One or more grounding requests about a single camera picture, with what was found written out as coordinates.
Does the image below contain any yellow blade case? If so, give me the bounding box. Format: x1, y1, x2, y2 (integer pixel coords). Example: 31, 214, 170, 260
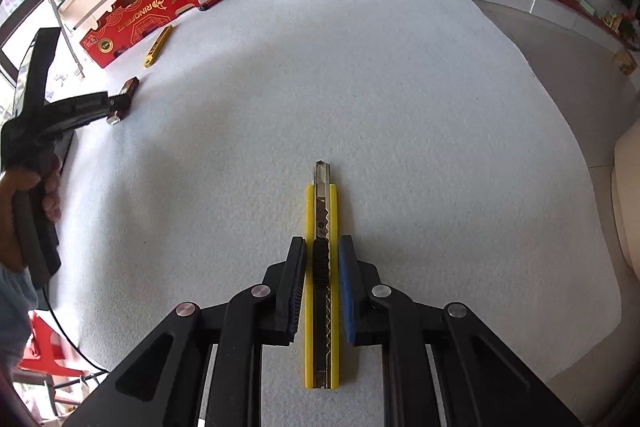
144, 24, 174, 68

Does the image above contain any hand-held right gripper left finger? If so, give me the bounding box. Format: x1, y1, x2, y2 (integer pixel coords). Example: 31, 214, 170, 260
61, 236, 308, 427

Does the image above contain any person's left hand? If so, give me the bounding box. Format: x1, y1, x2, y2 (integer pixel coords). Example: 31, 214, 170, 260
0, 156, 64, 270

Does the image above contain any red plastic stool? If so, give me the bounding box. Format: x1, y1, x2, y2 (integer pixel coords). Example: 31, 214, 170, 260
15, 309, 108, 378

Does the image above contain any dark red lighter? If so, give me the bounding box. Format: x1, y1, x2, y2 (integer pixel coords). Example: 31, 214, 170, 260
106, 77, 140, 126

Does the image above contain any red cardboard box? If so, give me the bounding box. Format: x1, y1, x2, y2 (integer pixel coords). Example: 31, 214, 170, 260
79, 0, 224, 70

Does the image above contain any black cable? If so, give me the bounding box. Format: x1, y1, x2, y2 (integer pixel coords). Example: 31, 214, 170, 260
45, 284, 110, 373

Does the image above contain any white felt table mat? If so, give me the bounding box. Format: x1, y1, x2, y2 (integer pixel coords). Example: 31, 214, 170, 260
47, 0, 626, 427

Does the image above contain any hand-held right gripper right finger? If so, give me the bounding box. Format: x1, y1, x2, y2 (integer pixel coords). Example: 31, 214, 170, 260
337, 234, 584, 427

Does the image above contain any low television console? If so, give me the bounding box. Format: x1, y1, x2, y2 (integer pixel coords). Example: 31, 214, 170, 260
470, 0, 640, 58

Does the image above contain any small printed box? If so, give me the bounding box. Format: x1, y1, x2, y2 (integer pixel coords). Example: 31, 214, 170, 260
614, 49, 638, 76

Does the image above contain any yellow utility knife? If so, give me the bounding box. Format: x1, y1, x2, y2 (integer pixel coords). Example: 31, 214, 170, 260
304, 160, 342, 390

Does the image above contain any thin grey pole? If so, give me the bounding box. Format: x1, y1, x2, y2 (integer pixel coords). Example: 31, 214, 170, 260
42, 0, 85, 78

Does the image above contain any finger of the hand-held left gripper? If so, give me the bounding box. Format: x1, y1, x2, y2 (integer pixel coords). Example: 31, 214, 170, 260
41, 91, 127, 136
9, 28, 62, 124

